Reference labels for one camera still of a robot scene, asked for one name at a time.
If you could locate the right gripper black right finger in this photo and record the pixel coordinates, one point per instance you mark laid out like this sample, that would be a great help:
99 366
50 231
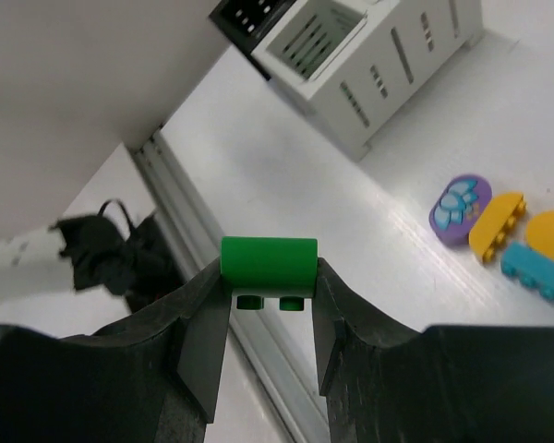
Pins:
385 382

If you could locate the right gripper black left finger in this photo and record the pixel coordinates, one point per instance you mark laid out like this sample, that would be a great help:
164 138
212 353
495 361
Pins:
116 385

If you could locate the green rounded lego brick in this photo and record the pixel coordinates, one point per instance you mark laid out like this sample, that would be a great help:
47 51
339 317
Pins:
255 269

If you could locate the purple printed oval lego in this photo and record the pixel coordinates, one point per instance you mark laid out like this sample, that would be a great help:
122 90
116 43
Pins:
458 208

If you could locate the yellow half-round lego brick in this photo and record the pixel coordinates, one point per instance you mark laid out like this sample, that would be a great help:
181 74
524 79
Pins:
491 230

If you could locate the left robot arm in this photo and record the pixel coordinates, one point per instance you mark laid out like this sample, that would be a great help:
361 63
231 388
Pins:
104 249

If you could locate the teal rectangular lego brick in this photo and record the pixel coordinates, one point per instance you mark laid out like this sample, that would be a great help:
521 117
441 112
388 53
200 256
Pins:
531 269

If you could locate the yellow oval lego brick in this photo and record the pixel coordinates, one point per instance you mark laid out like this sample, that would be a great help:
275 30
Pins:
539 234

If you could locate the white slotted container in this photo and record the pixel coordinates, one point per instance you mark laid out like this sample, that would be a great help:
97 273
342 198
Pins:
349 66

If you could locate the black slotted container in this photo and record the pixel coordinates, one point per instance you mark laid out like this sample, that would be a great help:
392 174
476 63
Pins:
246 22

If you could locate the aluminium table rail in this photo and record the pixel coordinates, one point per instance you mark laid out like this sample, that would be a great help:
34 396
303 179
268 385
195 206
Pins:
194 239

